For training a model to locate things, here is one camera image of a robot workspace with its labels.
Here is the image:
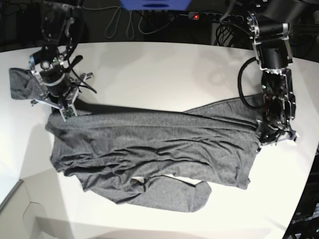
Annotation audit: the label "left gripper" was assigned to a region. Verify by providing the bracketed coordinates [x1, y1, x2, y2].
[255, 119, 298, 152]

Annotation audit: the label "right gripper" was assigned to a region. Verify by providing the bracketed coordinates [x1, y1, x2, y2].
[31, 72, 94, 112]

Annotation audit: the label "grey t-shirt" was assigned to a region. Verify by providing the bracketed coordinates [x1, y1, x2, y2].
[8, 67, 269, 214]

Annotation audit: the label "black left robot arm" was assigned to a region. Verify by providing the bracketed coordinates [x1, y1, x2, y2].
[237, 0, 307, 148]

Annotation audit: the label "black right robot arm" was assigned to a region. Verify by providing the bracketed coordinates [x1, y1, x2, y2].
[29, 0, 92, 118]

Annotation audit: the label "blue box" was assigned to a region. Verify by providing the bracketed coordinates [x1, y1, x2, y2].
[120, 0, 191, 10]

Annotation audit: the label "white power strip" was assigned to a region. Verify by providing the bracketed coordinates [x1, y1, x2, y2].
[188, 11, 244, 24]

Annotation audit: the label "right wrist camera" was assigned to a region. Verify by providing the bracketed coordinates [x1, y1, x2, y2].
[59, 105, 77, 121]

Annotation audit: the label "grey looped cables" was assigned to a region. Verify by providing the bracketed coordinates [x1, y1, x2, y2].
[104, 6, 175, 39]

